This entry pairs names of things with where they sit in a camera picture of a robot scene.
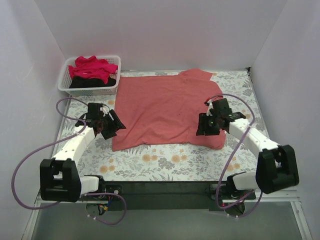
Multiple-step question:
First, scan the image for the salmon pink t-shirt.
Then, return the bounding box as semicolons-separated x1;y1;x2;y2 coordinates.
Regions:
112;68;226;152

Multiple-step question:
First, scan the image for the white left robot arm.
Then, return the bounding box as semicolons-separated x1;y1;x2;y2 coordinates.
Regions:
39;102;126;203

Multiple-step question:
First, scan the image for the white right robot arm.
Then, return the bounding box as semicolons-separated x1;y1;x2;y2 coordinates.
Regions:
196;98;300;194

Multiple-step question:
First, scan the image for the floral patterned table mat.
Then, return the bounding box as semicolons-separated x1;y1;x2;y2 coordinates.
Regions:
49;70;286;183

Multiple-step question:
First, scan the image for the black t-shirt in basket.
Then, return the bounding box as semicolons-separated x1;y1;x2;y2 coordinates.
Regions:
69;76;117;89

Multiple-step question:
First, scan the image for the white plastic laundry basket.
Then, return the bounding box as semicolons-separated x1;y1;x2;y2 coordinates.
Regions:
58;55;121;96

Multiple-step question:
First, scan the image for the magenta t-shirt in basket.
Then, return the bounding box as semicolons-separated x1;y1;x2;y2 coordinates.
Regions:
68;55;118;83

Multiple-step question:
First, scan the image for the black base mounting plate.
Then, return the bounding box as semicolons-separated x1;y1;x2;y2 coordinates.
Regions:
76;180;257;213

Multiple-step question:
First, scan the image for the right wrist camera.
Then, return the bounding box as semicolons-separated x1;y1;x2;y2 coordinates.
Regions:
204;98;215;116

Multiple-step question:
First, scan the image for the aluminium frame rail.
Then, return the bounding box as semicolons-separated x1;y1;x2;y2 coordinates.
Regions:
34;187;301;205

